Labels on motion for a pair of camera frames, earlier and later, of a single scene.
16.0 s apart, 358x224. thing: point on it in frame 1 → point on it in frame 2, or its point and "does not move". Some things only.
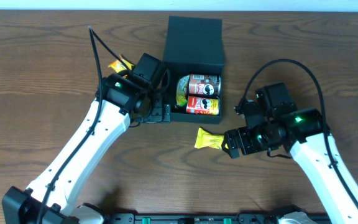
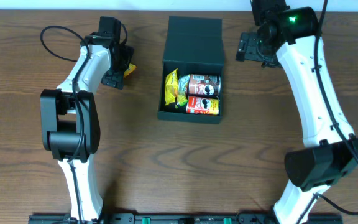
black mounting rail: [217, 218] does not move
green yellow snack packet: [181, 87] does not move
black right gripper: [233, 142] → [248, 48]
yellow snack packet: [205, 139] → [171, 86]
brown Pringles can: [201, 84] does not move
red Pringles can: [202, 106] does not move
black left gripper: [160, 112] → [114, 78]
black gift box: [194, 45] does not move
